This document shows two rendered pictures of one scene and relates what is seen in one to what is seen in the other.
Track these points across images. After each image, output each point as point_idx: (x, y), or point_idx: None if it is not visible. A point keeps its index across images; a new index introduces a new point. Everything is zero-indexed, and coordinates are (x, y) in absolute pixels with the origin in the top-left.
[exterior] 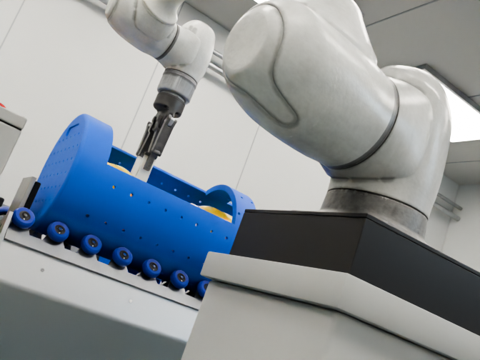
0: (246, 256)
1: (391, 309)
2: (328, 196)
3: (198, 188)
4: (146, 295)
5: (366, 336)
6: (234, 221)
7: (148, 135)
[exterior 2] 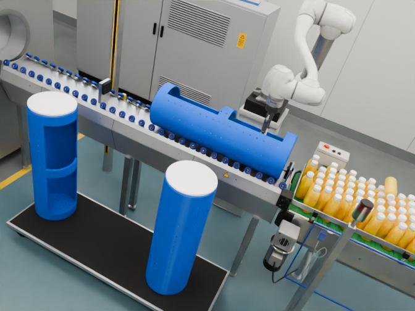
0: (278, 119)
1: None
2: None
3: (231, 120)
4: None
5: None
6: (235, 117)
7: (268, 123)
